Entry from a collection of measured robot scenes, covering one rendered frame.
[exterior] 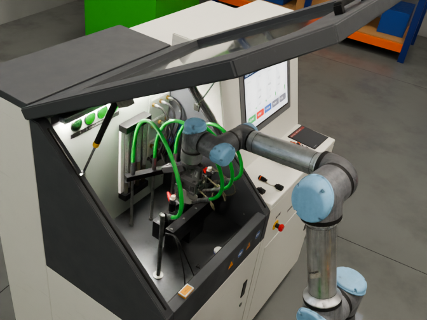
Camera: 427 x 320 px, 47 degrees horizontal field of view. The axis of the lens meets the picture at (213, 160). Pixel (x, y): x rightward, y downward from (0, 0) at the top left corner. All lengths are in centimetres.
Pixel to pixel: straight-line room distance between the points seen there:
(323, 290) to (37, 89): 107
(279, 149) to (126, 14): 411
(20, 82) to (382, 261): 258
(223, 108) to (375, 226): 203
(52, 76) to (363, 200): 278
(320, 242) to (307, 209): 12
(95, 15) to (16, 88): 406
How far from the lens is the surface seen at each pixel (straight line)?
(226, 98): 198
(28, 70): 178
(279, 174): 223
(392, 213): 391
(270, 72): 227
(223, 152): 151
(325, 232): 138
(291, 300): 303
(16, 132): 169
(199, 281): 174
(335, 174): 135
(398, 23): 681
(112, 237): 157
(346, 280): 163
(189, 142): 159
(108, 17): 559
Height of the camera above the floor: 227
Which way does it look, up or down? 35 degrees down
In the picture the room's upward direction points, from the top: 8 degrees clockwise
